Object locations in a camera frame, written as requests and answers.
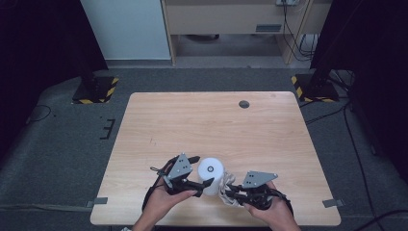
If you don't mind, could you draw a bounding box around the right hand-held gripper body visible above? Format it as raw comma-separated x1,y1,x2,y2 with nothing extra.
239,171,283,211

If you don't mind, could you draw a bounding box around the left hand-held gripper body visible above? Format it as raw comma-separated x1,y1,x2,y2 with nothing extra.
157,153,206,195

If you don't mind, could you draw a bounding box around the beige cloth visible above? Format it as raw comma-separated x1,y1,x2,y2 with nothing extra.
218,171,244,207

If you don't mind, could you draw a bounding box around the person's left hand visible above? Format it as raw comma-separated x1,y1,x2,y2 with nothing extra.
143,186,198,225

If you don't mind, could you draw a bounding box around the person's right hand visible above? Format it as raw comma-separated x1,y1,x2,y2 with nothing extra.
242,181,301,231

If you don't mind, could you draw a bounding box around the grey tape strip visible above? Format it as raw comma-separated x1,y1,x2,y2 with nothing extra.
321,198,344,209
86,196,109,209

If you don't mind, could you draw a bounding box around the black stand yellow-striped base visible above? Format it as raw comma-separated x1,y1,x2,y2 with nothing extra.
291,57,341,104
71,57,119,105

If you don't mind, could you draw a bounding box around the beige wooden cabinet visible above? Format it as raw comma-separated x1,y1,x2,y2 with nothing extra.
161,0,331,66

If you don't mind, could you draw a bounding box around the white panel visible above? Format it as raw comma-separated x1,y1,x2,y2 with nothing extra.
79,0,171,61

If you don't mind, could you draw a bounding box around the grey cabinet label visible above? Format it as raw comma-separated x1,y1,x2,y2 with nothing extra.
255,23,283,33

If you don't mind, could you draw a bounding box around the dark curtain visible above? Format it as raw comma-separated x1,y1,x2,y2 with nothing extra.
309,0,408,184

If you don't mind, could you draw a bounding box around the black right gripper strap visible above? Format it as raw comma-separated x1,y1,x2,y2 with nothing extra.
272,188,294,216

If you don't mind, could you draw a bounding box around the black gripper strap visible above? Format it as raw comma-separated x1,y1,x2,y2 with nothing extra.
141,163,172,212
272,188,294,216

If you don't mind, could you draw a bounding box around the black left gripper strap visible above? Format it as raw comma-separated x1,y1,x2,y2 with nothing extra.
141,163,172,212

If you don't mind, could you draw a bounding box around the long black floor cable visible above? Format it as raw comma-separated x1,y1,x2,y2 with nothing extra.
342,104,386,231

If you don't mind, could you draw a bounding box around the thin black floor cable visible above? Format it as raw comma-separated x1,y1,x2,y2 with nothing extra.
25,104,52,124

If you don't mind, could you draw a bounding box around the black hanging cable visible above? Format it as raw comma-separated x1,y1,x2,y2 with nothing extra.
282,3,315,62

